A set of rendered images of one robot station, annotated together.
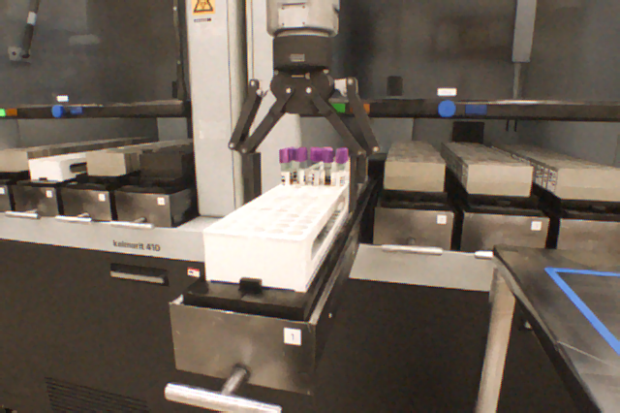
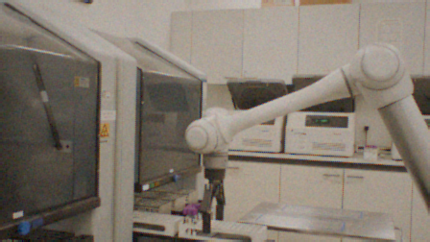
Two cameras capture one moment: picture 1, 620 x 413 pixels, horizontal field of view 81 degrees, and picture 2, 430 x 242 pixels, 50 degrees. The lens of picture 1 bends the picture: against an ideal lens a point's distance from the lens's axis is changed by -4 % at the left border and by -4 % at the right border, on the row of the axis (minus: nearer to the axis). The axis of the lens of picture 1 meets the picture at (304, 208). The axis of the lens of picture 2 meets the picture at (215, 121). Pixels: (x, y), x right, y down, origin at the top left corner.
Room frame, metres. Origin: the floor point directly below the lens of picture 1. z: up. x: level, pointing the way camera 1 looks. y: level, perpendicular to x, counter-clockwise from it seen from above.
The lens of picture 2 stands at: (0.37, 1.61, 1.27)
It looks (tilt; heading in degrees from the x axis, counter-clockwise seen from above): 2 degrees down; 275
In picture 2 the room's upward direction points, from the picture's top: 2 degrees clockwise
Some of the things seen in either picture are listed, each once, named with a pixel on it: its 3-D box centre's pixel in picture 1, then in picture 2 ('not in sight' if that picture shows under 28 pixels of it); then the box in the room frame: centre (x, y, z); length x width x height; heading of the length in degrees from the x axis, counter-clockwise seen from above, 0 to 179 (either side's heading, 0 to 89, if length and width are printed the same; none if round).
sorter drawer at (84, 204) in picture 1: (167, 177); not in sight; (1.13, 0.41, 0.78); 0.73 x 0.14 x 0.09; 166
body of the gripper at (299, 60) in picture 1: (302, 77); (214, 181); (0.50, 0.00, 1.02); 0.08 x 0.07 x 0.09; 76
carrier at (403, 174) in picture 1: (413, 176); (163, 211); (0.72, -0.21, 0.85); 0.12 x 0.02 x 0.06; 76
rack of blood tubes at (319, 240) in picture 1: (294, 223); (222, 233); (0.47, 0.01, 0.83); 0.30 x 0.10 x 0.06; 166
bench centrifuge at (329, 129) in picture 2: not in sight; (322, 114); (-0.24, -2.49, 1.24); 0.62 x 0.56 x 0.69; 76
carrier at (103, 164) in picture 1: (108, 165); not in sight; (0.90, 0.47, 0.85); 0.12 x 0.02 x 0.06; 76
